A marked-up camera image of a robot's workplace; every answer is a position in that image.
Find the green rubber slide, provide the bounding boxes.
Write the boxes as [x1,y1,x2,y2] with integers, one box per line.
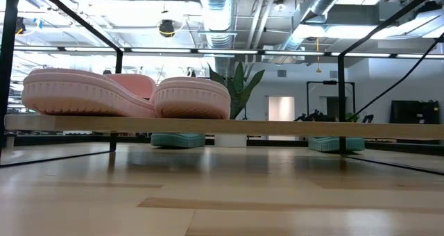
[308,136,366,153]
[150,132,206,149]

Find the pink rubber slide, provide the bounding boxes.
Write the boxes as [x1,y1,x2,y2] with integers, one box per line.
[152,76,232,121]
[21,68,157,119]

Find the black cabinet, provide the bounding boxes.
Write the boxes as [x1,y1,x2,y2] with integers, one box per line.
[389,99,441,125]

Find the yellow hanging cord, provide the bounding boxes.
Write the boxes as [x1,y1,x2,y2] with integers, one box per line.
[314,37,323,74]

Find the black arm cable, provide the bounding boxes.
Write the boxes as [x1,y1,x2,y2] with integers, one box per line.
[352,31,444,118]

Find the background black robot arms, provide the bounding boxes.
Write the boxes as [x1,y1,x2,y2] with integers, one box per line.
[293,108,339,123]

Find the black metal stand frame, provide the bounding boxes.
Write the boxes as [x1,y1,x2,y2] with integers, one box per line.
[306,80,357,122]

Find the hanging black cable reel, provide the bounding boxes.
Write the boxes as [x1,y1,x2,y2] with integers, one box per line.
[158,19,176,39]

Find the black-framed wooden shelf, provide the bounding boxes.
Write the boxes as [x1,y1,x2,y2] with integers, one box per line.
[0,0,444,177]

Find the green plant in white pot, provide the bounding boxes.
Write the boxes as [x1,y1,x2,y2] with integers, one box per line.
[207,61,266,148]

